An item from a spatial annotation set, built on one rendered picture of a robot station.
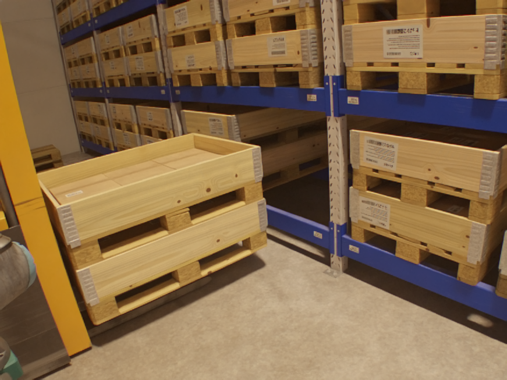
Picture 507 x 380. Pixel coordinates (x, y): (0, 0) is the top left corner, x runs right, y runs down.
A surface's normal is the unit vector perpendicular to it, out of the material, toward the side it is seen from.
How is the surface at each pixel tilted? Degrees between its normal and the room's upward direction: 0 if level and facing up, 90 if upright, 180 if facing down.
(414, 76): 90
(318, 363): 0
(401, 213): 90
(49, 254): 90
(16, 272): 80
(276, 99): 90
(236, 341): 0
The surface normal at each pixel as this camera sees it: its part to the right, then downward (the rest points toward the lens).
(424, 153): -0.78, 0.29
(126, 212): 0.62, 0.22
